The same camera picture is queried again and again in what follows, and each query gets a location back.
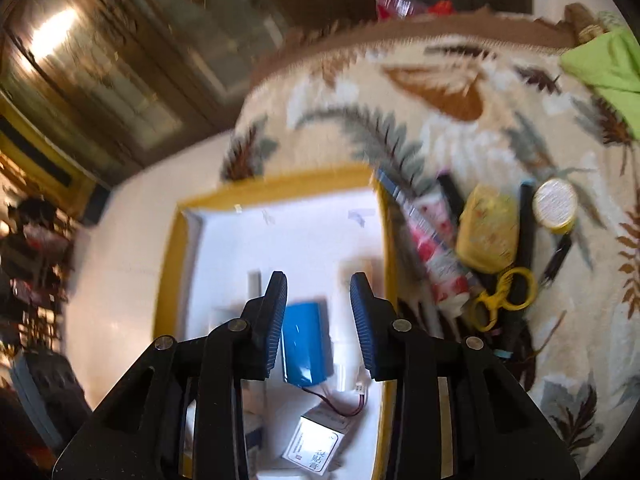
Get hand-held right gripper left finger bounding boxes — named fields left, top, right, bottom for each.
left=52, top=270, right=288, bottom=480

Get pink white toothpaste tube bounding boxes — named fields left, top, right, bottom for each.
left=375, top=167, right=473, bottom=318

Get small white medicine box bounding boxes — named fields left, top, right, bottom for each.
left=281, top=407, right=351, bottom=476

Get white foam box yellow tape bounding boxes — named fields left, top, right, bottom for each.
left=152, top=162, right=401, bottom=480

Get blue battery pack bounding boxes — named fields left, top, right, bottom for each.
left=280, top=302, right=368, bottom=418

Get yellow packet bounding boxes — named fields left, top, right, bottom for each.
left=455, top=183, right=520, bottom=273

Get wooden glass door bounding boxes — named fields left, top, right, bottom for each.
left=0, top=0, right=531, bottom=176

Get black marker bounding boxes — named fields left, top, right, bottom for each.
left=436, top=172, right=466, bottom=231

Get long black pen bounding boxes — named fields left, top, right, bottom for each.
left=492, top=180, right=538, bottom=358

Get cluttered shelf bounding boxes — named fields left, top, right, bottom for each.
left=0, top=195, right=76, bottom=341

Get yellow scissors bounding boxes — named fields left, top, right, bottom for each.
left=460, top=266, right=540, bottom=333

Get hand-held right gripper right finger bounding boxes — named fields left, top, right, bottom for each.
left=350, top=271, right=576, bottom=480

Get red snack packet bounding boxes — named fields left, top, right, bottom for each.
left=374, top=0, right=426, bottom=23

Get yellow round jar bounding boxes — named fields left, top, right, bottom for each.
left=531, top=177, right=580, bottom=235

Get green cloth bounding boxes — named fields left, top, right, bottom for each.
left=557, top=27, right=640, bottom=141

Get brown woven object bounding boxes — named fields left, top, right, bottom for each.
left=565, top=2, right=608, bottom=43

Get leaf printed blanket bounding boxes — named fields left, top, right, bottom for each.
left=220, top=7, right=640, bottom=480

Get dark grey bag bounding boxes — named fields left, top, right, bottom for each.
left=10, top=350, right=96, bottom=456

